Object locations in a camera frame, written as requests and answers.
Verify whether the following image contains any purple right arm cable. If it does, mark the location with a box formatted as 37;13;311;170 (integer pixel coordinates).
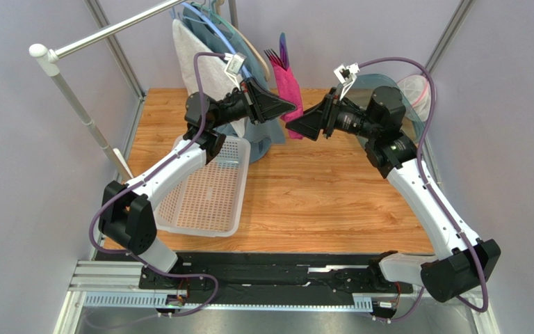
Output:
357;56;489;324

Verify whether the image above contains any iridescent table knife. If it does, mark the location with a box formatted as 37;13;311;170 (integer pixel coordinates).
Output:
279;32;290;70

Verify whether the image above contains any white clothes rack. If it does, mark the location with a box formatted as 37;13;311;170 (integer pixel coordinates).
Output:
27;1;180;180

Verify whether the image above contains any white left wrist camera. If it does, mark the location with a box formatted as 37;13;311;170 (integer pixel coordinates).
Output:
223;52;246;89

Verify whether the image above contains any blue-grey shirt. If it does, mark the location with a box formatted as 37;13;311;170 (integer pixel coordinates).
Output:
181;3;287;164

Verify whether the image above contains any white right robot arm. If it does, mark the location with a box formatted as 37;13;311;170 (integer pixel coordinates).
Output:
286;86;501;303

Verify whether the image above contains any white towel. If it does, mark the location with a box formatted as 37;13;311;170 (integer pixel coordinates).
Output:
172;18;250;139

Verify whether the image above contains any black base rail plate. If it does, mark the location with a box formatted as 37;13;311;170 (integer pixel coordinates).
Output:
138;252;414;306

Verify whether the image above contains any white mesh laundry bag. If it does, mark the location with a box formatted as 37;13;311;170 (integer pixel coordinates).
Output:
397;75;432;122

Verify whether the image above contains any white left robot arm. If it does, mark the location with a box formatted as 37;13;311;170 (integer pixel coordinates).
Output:
93;78;296;275

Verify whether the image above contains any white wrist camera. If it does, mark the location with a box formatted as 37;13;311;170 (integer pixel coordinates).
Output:
333;63;360;100
223;52;246;89

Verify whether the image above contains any wooden clothes hanger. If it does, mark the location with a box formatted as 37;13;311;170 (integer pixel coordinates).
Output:
215;0;271;81

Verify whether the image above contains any white plastic basket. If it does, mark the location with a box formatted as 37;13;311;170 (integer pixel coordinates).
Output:
154;136;250;237

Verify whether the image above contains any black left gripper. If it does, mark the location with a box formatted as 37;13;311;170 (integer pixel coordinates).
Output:
209;77;296;130

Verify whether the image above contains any iridescent fork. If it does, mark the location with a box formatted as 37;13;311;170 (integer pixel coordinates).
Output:
264;49;286;70

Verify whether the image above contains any blue clothes hanger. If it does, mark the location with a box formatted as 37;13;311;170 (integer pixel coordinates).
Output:
173;3;268;88

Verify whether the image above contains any green clothes hanger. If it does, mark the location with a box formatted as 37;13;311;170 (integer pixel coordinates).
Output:
192;0;238;34

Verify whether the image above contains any magenta paper napkin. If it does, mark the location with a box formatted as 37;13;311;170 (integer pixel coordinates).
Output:
271;61;303;123

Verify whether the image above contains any transparent teal plastic lid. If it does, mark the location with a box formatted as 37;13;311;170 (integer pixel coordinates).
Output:
346;74;430;144

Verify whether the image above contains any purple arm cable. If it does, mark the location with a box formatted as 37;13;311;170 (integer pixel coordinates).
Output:
88;51;245;318
357;56;489;324

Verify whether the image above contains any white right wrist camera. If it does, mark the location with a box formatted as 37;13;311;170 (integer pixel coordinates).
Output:
333;63;360;100

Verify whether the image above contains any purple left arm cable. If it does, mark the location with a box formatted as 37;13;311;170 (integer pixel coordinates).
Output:
88;51;245;318

